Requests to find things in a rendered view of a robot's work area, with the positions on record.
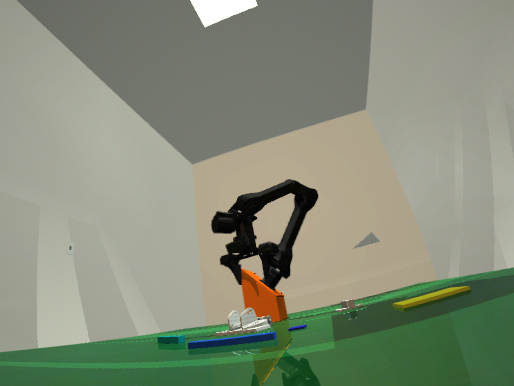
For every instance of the yellow flat bar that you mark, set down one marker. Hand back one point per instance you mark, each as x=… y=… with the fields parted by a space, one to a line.
x=430 y=297

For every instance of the blue flat bar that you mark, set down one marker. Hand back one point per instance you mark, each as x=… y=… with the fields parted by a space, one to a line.
x=232 y=341

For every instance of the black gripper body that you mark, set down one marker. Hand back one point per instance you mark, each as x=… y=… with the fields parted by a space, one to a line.
x=262 y=248

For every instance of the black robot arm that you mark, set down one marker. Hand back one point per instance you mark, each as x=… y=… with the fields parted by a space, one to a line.
x=251 y=203

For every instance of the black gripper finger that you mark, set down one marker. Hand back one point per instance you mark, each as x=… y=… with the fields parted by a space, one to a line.
x=236 y=269
x=267 y=259

